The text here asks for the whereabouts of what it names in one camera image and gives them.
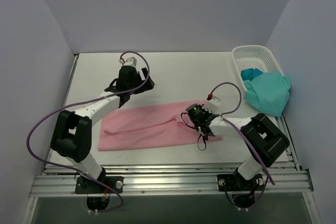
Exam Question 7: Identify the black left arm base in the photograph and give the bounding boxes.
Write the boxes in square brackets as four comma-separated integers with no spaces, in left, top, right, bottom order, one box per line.
[75,175,124,212]

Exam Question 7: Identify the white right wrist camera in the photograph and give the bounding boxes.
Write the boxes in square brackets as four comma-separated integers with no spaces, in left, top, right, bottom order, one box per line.
[204,94,221,113]

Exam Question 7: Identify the white plastic basket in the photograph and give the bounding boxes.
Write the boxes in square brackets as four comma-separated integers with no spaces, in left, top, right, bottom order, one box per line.
[232,45,284,94]

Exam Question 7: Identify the aluminium mounting rail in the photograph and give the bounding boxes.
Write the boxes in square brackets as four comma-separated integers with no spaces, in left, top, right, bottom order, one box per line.
[29,162,313,197]

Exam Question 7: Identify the light teal t shirt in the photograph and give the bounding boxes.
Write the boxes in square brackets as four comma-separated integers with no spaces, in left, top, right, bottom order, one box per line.
[242,72,291,118]

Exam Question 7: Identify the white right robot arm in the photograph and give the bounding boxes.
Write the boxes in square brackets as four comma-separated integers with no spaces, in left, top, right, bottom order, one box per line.
[185,103,290,189]

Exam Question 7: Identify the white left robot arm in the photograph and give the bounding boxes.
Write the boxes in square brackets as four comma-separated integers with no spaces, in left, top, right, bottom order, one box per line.
[50,66,154,192]

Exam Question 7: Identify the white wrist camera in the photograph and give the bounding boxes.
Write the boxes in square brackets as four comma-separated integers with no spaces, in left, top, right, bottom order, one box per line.
[119,57,137,68]
[204,94,221,113]

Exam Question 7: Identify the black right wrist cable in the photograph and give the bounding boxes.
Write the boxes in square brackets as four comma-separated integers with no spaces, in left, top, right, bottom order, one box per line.
[180,112,209,152]

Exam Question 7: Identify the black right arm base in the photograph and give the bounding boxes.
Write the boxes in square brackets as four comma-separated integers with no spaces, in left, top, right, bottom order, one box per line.
[217,172,268,211]

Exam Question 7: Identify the dark teal t shirt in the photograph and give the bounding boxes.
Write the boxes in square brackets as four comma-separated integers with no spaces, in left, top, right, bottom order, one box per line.
[240,68,263,81]

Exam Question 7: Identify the pink t shirt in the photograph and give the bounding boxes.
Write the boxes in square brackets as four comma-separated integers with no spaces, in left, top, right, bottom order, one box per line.
[97,99,224,153]

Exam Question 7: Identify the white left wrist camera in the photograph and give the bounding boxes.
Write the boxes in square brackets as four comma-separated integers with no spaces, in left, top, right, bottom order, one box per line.
[119,57,137,68]

